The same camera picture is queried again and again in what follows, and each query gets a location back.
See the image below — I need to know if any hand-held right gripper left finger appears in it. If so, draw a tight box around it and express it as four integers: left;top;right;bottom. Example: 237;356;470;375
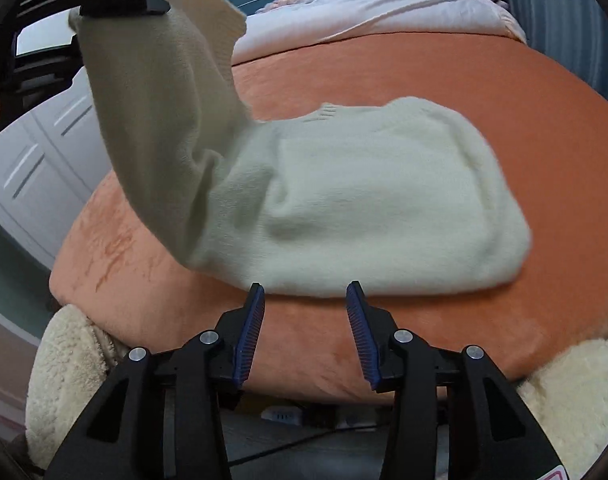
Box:
43;282;267;480

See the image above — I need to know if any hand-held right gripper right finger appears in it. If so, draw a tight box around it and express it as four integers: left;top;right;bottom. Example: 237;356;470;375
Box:
345;281;560;480

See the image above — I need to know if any cream knit cardigan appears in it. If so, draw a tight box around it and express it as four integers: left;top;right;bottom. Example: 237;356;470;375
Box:
68;0;532;298

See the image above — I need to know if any white power strip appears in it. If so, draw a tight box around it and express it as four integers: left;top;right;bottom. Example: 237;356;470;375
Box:
261;406;305;424

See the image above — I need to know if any white wardrobe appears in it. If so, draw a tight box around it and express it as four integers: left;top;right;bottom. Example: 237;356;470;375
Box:
0;0;165;241

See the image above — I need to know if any pink ruffled pillow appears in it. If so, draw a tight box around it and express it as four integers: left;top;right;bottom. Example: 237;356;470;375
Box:
256;0;330;16

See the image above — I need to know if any white duvet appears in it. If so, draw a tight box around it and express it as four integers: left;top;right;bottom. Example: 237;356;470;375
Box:
231;0;527;66

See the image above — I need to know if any orange plush blanket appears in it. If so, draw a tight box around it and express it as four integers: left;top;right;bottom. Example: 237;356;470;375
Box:
49;30;608;396

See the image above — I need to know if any grey-blue curtain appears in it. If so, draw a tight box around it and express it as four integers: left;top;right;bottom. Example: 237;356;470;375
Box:
499;0;608;106

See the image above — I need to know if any black cable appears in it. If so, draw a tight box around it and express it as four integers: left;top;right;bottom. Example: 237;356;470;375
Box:
229;432;337;466

